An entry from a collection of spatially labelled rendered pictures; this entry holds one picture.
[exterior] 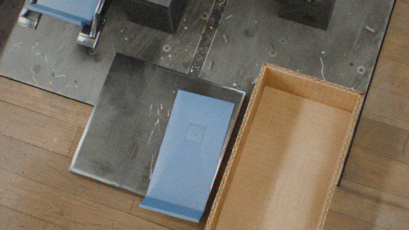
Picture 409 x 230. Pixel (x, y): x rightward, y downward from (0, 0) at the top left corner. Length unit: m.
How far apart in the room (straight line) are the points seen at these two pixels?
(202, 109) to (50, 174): 0.20
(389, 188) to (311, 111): 0.13
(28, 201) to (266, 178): 0.29
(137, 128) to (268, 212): 0.19
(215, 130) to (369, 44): 0.23
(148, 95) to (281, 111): 0.16
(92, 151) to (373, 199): 0.34
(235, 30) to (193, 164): 0.19
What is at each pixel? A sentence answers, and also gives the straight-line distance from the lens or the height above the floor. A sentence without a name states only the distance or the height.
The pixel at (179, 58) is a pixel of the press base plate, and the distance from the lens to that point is 0.98.
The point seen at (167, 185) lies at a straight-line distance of 0.91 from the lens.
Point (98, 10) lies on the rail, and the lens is 0.92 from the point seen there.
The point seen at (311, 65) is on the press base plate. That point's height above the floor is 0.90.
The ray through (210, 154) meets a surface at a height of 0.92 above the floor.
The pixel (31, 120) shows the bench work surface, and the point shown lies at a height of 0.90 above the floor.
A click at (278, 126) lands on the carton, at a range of 0.94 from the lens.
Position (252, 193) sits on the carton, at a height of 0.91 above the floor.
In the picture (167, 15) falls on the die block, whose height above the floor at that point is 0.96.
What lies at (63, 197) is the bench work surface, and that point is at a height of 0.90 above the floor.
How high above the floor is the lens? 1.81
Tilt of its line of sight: 72 degrees down
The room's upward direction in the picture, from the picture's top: 10 degrees counter-clockwise
